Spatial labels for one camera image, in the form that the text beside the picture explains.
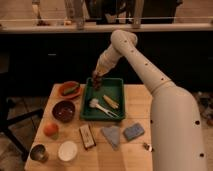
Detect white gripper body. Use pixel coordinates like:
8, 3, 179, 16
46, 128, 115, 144
95, 53, 115, 76

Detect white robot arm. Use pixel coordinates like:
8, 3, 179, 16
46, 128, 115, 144
95, 29, 207, 171

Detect purple bowl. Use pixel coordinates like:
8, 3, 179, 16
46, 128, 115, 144
52, 101, 75, 123

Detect green plastic tray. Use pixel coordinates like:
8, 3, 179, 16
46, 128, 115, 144
80, 77, 125, 122

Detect yellow corn cob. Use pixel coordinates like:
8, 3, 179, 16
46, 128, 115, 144
103, 95, 119, 109

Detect green cucumber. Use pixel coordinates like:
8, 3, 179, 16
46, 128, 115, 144
62, 84, 80, 96

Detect orange plate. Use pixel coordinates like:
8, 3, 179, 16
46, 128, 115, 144
58, 81, 81, 99

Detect grey folded cloth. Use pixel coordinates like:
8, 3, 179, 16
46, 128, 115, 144
101, 126, 120, 150

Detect blue sponge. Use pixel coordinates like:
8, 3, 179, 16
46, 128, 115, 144
123, 123, 144, 141

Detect brown rectangular box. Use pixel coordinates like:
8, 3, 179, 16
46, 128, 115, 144
79, 124, 96, 149

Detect orange fruit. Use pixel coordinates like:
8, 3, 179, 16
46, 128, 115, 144
43, 123, 59, 137

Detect black office chair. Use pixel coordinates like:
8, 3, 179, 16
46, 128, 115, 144
0, 71, 44, 163

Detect metal cup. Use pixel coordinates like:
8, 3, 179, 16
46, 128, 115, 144
30, 144, 49, 163

